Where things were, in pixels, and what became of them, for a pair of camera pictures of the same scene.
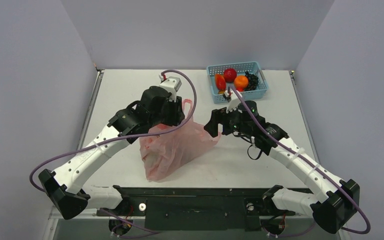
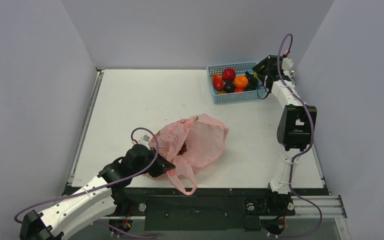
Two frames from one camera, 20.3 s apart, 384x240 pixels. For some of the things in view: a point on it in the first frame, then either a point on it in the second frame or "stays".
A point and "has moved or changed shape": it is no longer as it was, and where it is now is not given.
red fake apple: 230,74 stays
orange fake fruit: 241,81 stays
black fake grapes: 253,81 stays
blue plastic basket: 252,68 stays
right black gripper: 224,118 to 258,74
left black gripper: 177,114 to 162,165
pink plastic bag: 167,155 has moved or changed shape
